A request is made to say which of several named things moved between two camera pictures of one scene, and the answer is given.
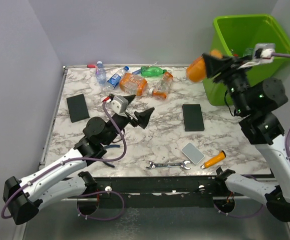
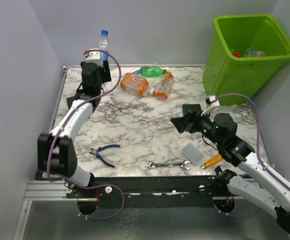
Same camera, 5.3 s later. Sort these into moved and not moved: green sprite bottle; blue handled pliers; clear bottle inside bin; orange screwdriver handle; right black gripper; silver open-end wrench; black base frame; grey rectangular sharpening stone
Moved: right black gripper
Not moved: blue handled pliers; grey rectangular sharpening stone; silver open-end wrench; green sprite bottle; black base frame; orange screwdriver handle; clear bottle inside bin
